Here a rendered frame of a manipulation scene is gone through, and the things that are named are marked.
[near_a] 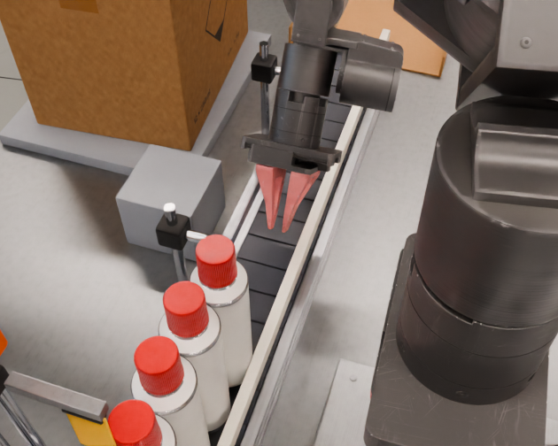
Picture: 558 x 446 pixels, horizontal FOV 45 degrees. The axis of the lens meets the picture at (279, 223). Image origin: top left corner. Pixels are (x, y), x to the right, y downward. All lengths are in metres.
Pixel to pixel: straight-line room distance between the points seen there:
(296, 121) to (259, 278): 0.19
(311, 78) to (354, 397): 0.33
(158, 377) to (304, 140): 0.32
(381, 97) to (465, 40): 0.48
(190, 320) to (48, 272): 0.40
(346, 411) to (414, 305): 0.47
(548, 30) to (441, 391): 0.14
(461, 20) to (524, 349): 0.11
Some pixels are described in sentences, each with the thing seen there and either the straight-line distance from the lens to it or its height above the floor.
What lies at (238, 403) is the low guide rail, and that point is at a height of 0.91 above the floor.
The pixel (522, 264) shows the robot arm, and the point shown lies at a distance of 0.20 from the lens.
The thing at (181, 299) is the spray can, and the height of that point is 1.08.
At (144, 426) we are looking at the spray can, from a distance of 0.49.
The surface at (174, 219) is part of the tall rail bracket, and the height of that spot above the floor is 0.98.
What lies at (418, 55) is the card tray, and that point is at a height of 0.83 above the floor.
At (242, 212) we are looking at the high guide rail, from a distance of 0.74.
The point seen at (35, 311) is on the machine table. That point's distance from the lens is 0.87.
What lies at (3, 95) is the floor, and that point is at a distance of 2.58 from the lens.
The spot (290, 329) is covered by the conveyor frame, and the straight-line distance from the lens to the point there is 0.75.
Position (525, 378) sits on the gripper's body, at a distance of 0.27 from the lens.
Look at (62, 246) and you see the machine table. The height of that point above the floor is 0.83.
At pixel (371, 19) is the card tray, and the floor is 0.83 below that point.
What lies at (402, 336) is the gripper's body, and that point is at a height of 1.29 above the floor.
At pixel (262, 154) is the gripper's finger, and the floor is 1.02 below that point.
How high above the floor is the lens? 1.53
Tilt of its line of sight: 50 degrees down
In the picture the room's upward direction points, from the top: straight up
